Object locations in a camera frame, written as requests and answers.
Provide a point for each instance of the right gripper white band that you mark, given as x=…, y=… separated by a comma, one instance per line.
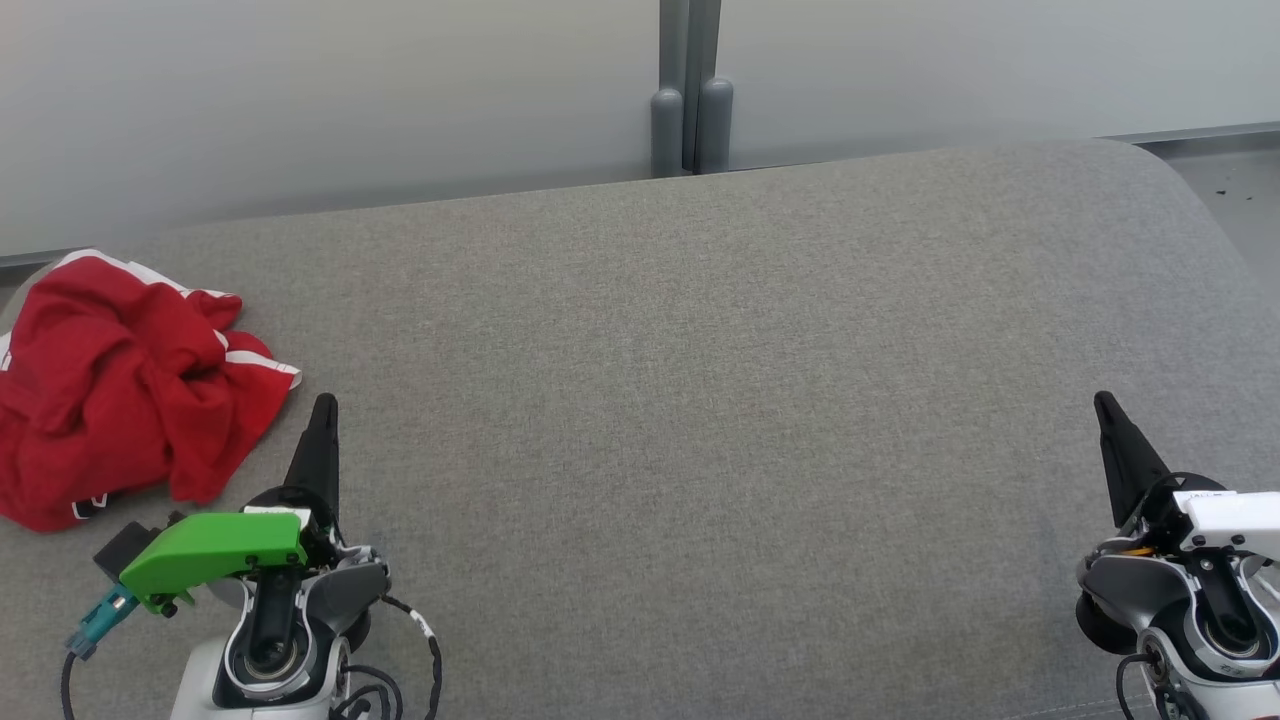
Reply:
x=1240, y=520

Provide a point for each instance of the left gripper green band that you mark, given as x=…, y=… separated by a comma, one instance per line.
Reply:
x=215, y=550

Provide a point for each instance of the red shorts white trim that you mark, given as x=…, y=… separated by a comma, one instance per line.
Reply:
x=130, y=340

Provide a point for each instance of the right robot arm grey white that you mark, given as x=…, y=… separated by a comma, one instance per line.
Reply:
x=1130, y=580

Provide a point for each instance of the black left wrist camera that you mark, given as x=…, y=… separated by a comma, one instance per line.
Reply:
x=125, y=548

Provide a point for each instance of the grey partition post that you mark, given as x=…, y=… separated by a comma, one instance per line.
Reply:
x=667, y=130
x=714, y=120

